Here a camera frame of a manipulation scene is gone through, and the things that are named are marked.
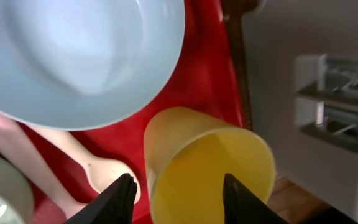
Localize white plastic spoon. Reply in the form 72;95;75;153
29;125;142;203

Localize red serving tray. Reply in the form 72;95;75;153
0;0;247;224

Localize light blue bowl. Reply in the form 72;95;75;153
0;0;185;131

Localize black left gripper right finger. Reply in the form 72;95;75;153
223;174;287;224

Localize grey dishwasher rack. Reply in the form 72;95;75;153
242;0;358;222

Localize white plastic fork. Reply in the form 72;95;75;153
0;114;86;219

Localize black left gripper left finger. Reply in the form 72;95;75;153
64;174;137;224

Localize mint green bowl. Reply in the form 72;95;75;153
0;158;34;224

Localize yellow plastic cup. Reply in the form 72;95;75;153
144;107;276;224

